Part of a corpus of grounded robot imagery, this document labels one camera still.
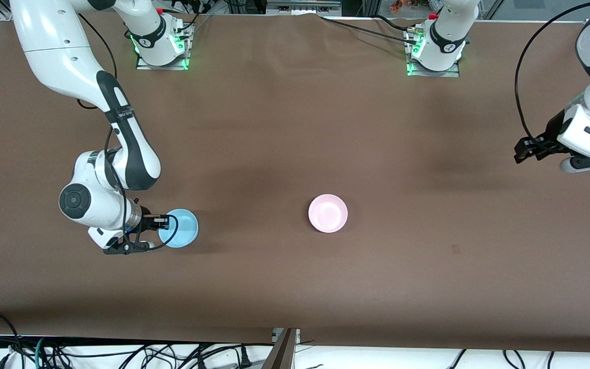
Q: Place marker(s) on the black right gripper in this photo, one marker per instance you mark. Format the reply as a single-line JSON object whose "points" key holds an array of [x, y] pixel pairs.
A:
{"points": [[144, 214]]}

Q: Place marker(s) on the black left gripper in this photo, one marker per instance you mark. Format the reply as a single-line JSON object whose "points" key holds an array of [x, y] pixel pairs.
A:
{"points": [[549, 134]]}

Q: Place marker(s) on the blue bowl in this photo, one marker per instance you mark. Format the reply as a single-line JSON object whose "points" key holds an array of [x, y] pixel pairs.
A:
{"points": [[185, 230]]}

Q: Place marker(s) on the pink bowl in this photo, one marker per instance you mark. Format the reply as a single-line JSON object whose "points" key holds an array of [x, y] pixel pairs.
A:
{"points": [[328, 212]]}

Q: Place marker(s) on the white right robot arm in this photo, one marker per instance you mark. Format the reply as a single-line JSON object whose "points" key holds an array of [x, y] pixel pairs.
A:
{"points": [[54, 46]]}

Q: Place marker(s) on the brown table cover sheet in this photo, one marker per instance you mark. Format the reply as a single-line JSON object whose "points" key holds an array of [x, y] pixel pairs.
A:
{"points": [[274, 128]]}

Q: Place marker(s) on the black power plug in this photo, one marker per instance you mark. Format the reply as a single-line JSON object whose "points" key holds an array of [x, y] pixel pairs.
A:
{"points": [[245, 359]]}

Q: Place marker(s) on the aluminium profile beam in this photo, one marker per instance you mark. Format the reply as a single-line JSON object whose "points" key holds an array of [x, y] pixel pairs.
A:
{"points": [[282, 353]]}

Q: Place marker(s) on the orange object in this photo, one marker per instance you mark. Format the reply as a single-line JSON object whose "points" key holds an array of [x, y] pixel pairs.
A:
{"points": [[397, 5]]}

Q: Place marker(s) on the grey metal device box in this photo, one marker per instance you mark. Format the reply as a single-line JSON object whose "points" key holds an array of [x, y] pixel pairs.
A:
{"points": [[302, 7]]}

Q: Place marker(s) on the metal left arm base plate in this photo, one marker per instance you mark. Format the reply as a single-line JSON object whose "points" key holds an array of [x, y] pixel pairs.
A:
{"points": [[430, 74]]}

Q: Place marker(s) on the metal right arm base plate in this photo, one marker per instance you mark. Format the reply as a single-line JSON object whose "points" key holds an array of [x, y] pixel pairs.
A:
{"points": [[162, 67]]}

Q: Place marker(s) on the small metal bracket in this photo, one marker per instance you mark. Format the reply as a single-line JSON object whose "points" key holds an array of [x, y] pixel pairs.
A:
{"points": [[276, 335]]}

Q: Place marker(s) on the aluminium frame post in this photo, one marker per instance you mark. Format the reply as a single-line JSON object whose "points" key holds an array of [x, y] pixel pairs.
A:
{"points": [[372, 6]]}

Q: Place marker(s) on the aluminium corner bracket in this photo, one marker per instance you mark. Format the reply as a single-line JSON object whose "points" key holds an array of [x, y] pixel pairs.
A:
{"points": [[4, 16]]}

